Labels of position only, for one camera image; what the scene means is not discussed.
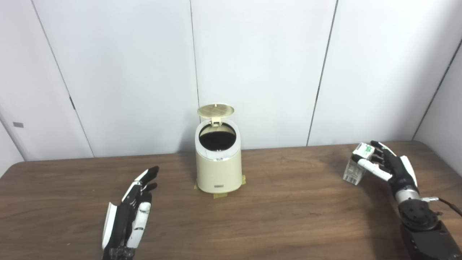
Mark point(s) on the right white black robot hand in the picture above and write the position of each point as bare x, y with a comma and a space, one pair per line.
400, 173

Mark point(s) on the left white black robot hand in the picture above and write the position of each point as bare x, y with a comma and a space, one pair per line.
122, 224

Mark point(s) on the green white milk carton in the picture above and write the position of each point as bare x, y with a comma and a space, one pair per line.
353, 174

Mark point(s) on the cream round bin lid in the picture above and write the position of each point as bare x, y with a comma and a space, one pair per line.
215, 110

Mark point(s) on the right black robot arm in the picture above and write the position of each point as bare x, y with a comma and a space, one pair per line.
422, 231

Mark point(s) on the cream-colored bin body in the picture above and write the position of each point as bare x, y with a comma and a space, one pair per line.
218, 173

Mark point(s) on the black wall panel hinge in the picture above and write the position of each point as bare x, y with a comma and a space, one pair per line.
72, 103

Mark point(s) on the grey wall tag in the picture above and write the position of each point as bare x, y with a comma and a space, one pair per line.
18, 125

